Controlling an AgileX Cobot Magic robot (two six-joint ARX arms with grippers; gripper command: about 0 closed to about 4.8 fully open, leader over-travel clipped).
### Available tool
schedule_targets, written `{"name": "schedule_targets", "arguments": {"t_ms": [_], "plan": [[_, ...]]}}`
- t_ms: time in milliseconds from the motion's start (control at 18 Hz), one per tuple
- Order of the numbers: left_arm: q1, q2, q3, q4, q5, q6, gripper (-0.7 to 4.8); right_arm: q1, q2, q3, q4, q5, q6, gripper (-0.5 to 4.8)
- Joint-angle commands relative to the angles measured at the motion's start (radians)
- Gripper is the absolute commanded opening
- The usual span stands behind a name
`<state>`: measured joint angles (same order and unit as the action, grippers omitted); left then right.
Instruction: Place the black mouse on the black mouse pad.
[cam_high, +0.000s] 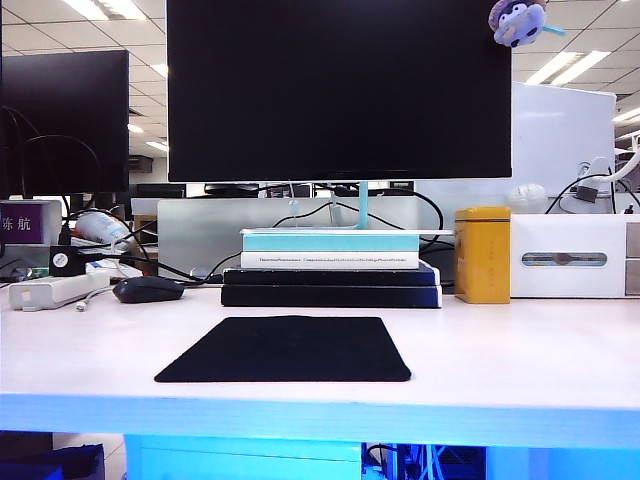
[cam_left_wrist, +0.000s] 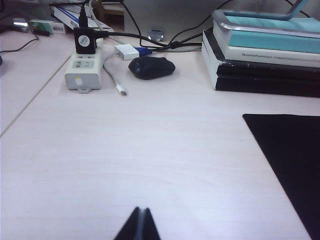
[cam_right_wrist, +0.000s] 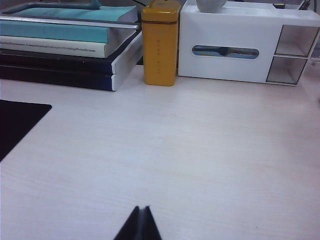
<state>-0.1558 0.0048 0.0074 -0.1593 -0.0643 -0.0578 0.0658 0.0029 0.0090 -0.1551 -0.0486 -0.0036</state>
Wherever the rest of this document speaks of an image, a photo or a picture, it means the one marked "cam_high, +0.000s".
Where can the black mouse pad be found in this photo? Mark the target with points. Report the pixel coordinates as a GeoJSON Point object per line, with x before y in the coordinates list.
{"type": "Point", "coordinates": [285, 350]}

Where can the teal book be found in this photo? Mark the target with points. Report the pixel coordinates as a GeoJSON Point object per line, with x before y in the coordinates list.
{"type": "Point", "coordinates": [330, 242]}

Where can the white book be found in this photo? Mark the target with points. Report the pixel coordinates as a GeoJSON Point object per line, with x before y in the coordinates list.
{"type": "Point", "coordinates": [330, 260]}

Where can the black flat box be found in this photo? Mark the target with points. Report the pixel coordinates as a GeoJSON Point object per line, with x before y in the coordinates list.
{"type": "Point", "coordinates": [325, 296]}
{"type": "Point", "coordinates": [325, 277]}

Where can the teal monitor stand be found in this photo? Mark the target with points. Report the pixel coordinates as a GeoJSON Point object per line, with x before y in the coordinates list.
{"type": "Point", "coordinates": [363, 205]}

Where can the silver metal clamp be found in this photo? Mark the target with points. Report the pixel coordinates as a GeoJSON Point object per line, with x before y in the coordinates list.
{"type": "Point", "coordinates": [200, 272]}

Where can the large black computer monitor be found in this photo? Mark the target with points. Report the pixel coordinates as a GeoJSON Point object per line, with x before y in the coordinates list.
{"type": "Point", "coordinates": [340, 90]}

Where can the yellow tin box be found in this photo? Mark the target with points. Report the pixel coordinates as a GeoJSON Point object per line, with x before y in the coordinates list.
{"type": "Point", "coordinates": [482, 255]}

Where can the white flat box blue print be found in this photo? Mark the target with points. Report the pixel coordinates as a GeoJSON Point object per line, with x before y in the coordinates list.
{"type": "Point", "coordinates": [127, 271]}

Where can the white round ornament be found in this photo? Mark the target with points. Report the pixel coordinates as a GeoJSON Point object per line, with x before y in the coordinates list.
{"type": "Point", "coordinates": [526, 195]}

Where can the white printed bottle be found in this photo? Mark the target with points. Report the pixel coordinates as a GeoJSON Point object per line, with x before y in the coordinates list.
{"type": "Point", "coordinates": [102, 227]}

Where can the white tissue box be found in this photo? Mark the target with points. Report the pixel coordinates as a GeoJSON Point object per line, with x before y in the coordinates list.
{"type": "Point", "coordinates": [565, 235]}

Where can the black power adapter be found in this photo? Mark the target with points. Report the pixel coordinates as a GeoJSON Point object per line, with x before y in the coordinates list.
{"type": "Point", "coordinates": [67, 260]}

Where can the white partition board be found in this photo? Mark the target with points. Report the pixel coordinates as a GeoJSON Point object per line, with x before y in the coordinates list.
{"type": "Point", "coordinates": [560, 135]}

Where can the white power strip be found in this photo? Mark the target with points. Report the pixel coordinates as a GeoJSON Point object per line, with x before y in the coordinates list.
{"type": "Point", "coordinates": [50, 292]}

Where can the small black computer monitor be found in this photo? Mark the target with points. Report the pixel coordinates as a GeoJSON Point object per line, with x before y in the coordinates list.
{"type": "Point", "coordinates": [65, 125]}

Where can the white clip lamp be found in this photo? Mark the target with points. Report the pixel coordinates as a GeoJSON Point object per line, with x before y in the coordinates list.
{"type": "Point", "coordinates": [597, 165]}

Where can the green circuit board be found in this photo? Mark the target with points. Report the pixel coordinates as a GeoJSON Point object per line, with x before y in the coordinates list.
{"type": "Point", "coordinates": [34, 273]}

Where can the purple plush toy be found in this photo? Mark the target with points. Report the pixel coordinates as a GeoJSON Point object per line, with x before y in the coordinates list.
{"type": "Point", "coordinates": [515, 25]}

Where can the purple name sign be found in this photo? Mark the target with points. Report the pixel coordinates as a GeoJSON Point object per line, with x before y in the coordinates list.
{"type": "Point", "coordinates": [20, 222]}

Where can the grey drawer unit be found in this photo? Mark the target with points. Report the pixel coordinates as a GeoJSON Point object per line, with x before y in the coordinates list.
{"type": "Point", "coordinates": [633, 240]}

